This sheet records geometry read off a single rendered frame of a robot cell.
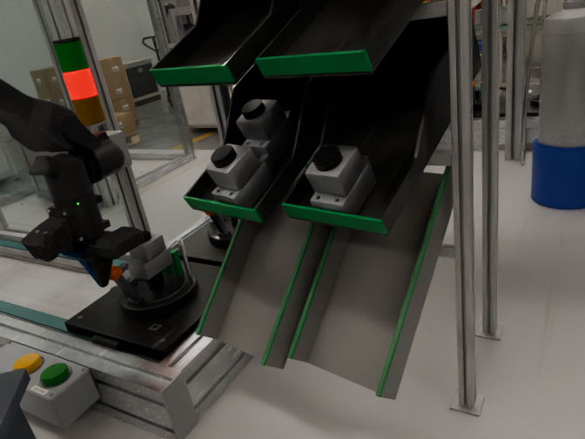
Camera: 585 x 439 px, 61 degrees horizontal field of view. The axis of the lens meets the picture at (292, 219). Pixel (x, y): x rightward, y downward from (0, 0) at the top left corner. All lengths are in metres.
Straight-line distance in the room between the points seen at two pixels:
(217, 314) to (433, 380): 0.34
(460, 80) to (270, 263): 0.35
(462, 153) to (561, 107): 0.71
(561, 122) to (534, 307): 0.48
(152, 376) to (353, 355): 0.31
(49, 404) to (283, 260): 0.39
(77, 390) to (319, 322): 0.39
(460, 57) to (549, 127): 0.76
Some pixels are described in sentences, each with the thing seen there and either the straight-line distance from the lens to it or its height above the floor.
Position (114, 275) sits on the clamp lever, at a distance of 0.85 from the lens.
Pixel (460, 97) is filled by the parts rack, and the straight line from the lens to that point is 0.57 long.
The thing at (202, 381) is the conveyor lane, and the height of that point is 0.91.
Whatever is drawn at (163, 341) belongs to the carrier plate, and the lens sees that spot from 0.82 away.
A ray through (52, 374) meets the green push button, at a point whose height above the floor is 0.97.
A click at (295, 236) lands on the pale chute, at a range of 0.71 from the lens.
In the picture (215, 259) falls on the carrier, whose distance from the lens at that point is 1.01.
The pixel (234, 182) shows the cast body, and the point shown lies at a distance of 0.58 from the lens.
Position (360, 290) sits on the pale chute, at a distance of 0.65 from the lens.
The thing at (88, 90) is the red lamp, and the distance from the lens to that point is 1.03.
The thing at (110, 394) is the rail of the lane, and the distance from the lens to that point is 0.85.
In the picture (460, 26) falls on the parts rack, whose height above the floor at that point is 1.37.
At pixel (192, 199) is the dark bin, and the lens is 0.64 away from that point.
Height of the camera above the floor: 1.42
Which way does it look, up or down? 24 degrees down
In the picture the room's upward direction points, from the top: 10 degrees counter-clockwise
